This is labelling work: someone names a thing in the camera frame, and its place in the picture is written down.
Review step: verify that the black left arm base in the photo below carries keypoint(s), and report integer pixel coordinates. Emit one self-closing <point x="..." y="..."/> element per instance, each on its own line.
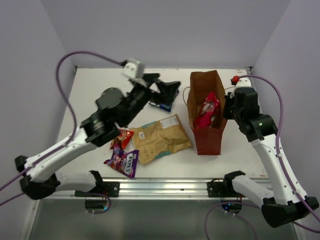
<point x="106" y="189"/>

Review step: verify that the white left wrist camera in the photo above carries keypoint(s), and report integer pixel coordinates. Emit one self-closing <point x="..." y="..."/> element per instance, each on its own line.
<point x="133" y="69"/>

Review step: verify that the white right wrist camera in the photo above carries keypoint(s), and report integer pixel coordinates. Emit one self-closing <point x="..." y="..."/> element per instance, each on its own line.
<point x="241" y="82"/>

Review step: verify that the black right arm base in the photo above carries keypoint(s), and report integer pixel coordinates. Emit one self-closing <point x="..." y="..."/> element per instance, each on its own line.
<point x="217" y="189"/>

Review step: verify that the blue snack bag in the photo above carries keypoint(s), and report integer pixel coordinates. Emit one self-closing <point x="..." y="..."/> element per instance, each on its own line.
<point x="163" y="106"/>

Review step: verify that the red brown paper bag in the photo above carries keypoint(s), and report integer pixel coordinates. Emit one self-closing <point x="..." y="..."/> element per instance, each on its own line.
<point x="208" y="140"/>

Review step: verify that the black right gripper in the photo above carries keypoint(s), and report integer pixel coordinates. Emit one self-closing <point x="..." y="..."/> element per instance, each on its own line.
<point x="230" y="98"/>

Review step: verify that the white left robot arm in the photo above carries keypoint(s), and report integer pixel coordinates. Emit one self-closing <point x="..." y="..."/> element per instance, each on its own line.
<point x="41" y="173"/>

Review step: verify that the pink chips bag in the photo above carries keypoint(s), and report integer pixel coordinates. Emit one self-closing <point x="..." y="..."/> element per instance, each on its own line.
<point x="208" y="111"/>

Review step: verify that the tan kraft snack bag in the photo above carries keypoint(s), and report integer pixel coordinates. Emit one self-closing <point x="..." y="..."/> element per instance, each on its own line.
<point x="159" y="139"/>

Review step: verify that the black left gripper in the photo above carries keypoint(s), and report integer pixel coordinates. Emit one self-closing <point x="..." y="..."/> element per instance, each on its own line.
<point x="168" y="89"/>

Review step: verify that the red rice cracker bag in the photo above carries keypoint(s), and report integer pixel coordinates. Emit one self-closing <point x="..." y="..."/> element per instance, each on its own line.
<point x="123" y="139"/>

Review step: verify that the purple candy bag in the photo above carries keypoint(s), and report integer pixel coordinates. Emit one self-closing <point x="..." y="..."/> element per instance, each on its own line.
<point x="123" y="162"/>

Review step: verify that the aluminium mounting rail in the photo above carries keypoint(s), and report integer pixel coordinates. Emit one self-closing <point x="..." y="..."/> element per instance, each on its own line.
<point x="137" y="189"/>

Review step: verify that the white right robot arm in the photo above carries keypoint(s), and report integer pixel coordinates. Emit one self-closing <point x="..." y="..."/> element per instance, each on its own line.
<point x="287" y="201"/>

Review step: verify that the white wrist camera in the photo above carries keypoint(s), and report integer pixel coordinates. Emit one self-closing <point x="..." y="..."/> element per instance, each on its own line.
<point x="241" y="82"/>
<point x="133" y="69"/>

